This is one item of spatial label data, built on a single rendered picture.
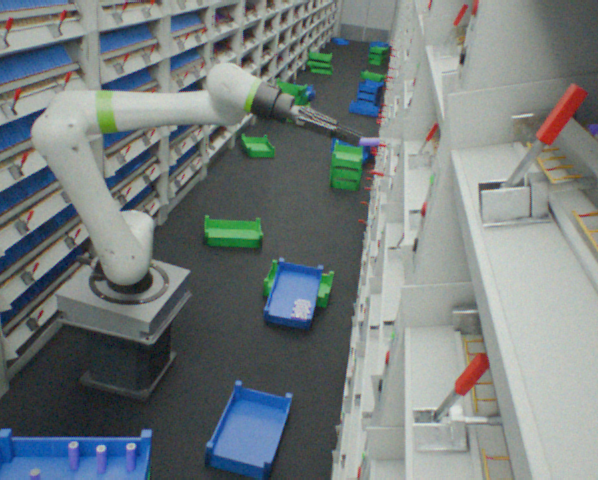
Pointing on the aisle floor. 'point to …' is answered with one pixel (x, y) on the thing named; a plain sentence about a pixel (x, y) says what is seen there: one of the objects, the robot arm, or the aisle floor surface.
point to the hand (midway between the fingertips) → (347, 135)
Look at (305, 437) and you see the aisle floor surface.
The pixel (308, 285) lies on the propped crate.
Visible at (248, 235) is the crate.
